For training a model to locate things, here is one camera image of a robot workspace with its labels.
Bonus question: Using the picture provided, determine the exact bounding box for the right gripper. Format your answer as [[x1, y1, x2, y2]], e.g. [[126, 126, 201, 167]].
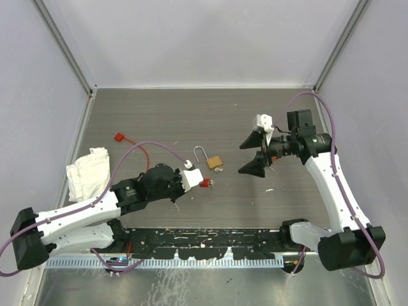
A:
[[238, 129, 296, 177]]

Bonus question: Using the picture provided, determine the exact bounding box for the red cable padlock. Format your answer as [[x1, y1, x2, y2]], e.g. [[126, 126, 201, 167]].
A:
[[199, 178, 210, 188], [113, 132, 150, 171]]

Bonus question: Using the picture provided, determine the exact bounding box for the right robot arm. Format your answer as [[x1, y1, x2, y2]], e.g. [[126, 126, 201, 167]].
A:
[[239, 110, 386, 271]]

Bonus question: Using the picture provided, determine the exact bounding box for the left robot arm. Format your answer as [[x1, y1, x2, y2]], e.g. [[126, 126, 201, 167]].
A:
[[10, 163, 203, 271]]

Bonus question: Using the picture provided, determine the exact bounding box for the brass padlock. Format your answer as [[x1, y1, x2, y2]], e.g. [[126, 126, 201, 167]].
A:
[[193, 145, 224, 172]]

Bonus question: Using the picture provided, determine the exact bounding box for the white cloth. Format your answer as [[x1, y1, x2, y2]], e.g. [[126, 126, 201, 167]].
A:
[[66, 147, 110, 203]]

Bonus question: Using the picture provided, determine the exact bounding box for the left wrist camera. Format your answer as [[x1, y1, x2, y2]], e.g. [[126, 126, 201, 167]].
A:
[[180, 159, 204, 193]]

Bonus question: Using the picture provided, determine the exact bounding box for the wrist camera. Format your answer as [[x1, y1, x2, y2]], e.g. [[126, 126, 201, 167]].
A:
[[253, 114, 275, 145], [180, 159, 204, 193]]

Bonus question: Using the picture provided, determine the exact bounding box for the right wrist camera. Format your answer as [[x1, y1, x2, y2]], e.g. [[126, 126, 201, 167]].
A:
[[253, 114, 275, 145]]

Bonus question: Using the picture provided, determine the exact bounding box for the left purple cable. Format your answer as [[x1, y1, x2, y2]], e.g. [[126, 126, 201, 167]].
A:
[[0, 142, 195, 278]]

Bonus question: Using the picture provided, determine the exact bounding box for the purple cable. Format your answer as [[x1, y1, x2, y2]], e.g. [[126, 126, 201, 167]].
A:
[[273, 91, 386, 280], [0, 142, 195, 278]]

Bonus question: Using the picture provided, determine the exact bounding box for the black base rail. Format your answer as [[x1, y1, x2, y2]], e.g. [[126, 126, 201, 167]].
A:
[[126, 228, 302, 260]]

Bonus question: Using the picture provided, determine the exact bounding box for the slotted cable duct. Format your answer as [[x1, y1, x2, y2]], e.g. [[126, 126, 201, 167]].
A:
[[45, 256, 284, 269]]

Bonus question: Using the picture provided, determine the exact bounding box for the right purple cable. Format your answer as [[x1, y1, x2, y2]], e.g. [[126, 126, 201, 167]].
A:
[[273, 91, 386, 280]]

